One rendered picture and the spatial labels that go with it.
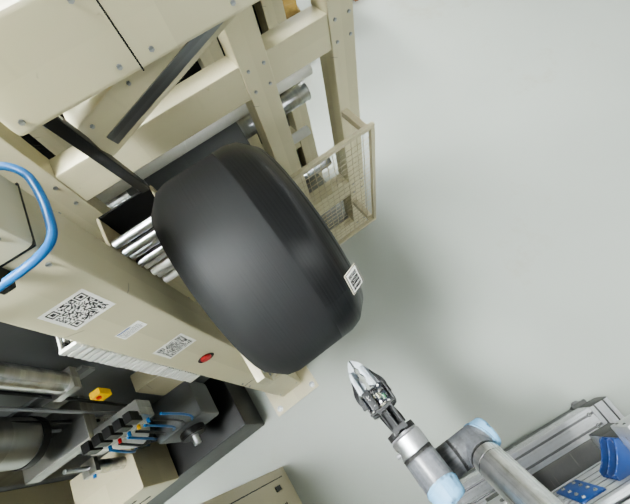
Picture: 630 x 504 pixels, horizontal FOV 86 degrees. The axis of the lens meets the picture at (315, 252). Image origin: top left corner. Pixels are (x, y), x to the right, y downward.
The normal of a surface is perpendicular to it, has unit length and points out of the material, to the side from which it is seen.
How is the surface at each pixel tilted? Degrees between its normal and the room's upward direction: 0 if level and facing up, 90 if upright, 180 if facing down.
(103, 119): 90
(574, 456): 0
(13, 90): 90
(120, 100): 90
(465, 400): 0
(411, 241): 0
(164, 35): 90
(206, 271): 28
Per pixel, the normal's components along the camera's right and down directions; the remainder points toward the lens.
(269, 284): 0.24, 0.11
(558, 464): -0.17, -0.44
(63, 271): 0.57, 0.69
